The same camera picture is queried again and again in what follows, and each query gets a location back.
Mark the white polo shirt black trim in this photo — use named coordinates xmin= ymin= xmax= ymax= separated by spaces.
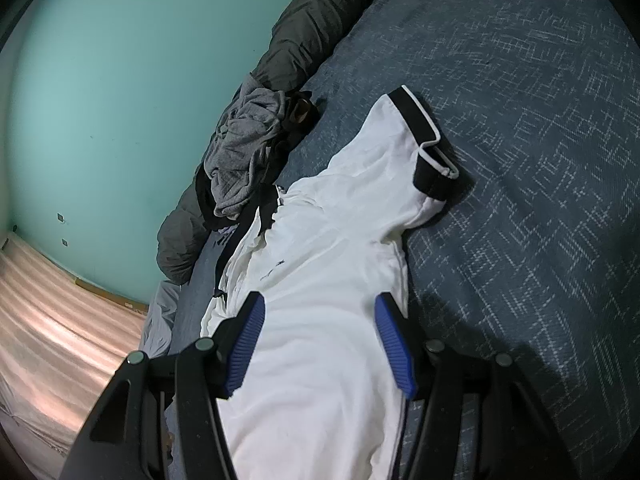
xmin=200 ymin=87 xmax=458 ymax=479

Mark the pink curtain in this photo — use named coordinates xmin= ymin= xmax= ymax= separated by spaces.
xmin=1 ymin=234 xmax=143 ymax=479

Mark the wooden window frame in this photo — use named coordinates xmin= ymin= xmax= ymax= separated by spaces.
xmin=74 ymin=278 xmax=149 ymax=314

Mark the light grey pillow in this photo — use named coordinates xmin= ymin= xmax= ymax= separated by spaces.
xmin=139 ymin=281 xmax=181 ymax=359

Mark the black garment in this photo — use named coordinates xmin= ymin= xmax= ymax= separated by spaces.
xmin=195 ymin=92 xmax=318 ymax=231

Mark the grey crumpled garment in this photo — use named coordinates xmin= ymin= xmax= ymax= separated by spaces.
xmin=202 ymin=75 xmax=288 ymax=219

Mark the dark grey rolled duvet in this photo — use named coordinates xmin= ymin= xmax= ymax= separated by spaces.
xmin=156 ymin=0 xmax=373 ymax=285

